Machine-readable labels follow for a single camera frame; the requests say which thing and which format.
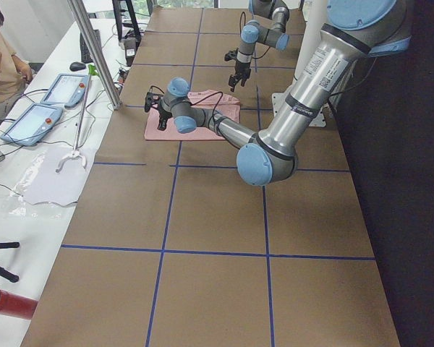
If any black keyboard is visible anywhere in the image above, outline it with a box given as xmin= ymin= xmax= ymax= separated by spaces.
xmin=79 ymin=28 xmax=101 ymax=64

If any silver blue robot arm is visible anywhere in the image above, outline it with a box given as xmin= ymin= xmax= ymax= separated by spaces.
xmin=224 ymin=0 xmax=290 ymax=92
xmin=145 ymin=1 xmax=414 ymax=186

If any pink Snoopy t-shirt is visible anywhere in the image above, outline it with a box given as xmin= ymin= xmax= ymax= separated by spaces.
xmin=145 ymin=90 xmax=240 ymax=141

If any black computer mouse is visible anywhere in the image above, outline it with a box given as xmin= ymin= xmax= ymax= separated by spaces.
xmin=69 ymin=61 xmax=86 ymax=72

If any black tripod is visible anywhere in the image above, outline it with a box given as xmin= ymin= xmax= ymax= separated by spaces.
xmin=0 ymin=241 xmax=20 ymax=283

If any aluminium frame post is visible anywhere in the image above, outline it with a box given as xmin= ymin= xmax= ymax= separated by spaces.
xmin=67 ymin=0 xmax=122 ymax=110

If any far teach pendant tablet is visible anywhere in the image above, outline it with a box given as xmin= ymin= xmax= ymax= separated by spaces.
xmin=41 ymin=74 xmax=89 ymax=108

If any teach pendant tablet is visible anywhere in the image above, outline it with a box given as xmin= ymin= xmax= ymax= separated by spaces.
xmin=41 ymin=74 xmax=89 ymax=108
xmin=0 ymin=103 xmax=63 ymax=146

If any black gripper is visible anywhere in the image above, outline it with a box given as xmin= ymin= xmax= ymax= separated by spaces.
xmin=157 ymin=102 xmax=172 ymax=131
xmin=228 ymin=61 xmax=251 ymax=92

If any seated person beige shirt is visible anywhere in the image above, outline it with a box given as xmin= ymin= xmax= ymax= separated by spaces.
xmin=0 ymin=10 xmax=33 ymax=121

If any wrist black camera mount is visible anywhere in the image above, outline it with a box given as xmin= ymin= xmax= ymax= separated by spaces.
xmin=224 ymin=48 xmax=238 ymax=61
xmin=144 ymin=85 xmax=164 ymax=113

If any red cylinder bottle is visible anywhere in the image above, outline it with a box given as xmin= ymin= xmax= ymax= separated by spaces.
xmin=0 ymin=289 xmax=38 ymax=320

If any white cloth sheet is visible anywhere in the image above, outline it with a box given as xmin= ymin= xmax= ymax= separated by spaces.
xmin=24 ymin=147 xmax=96 ymax=206

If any near teach pendant tablet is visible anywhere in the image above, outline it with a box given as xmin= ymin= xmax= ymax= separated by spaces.
xmin=0 ymin=103 xmax=63 ymax=146

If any green handled reacher grabber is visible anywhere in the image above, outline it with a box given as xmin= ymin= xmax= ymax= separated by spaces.
xmin=55 ymin=64 xmax=98 ymax=174

